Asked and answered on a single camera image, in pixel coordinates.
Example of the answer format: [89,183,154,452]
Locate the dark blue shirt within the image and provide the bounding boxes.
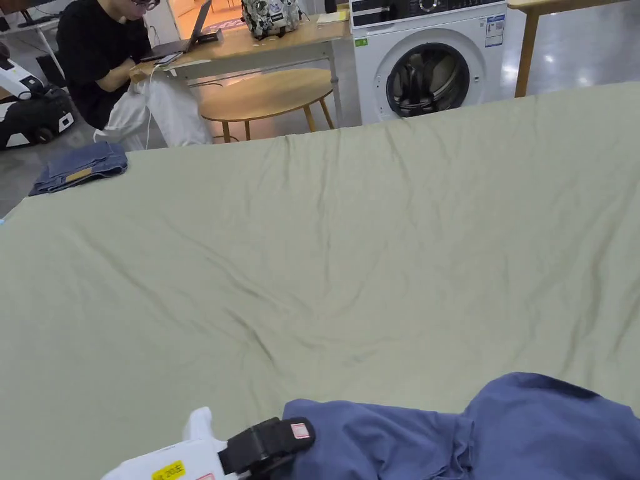
[281,372,640,480]

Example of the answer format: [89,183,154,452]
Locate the bed with pale green sheet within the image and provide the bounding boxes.
[0,79,640,480]

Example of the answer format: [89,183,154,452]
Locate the white desk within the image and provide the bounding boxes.
[0,0,67,81]

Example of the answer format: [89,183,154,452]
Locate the long wooden desk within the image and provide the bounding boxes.
[129,0,354,132]

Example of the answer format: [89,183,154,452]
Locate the folded blue jeans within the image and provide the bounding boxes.
[28,141,129,197]

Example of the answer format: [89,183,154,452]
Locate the round wooden table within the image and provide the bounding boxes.
[199,68,336,144]

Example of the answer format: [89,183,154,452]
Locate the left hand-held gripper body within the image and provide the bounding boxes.
[102,407,266,480]

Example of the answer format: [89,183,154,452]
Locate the white washing machine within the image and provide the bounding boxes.
[349,0,509,126]

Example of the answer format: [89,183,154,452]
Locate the black and white robot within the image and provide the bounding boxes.
[0,42,76,151]

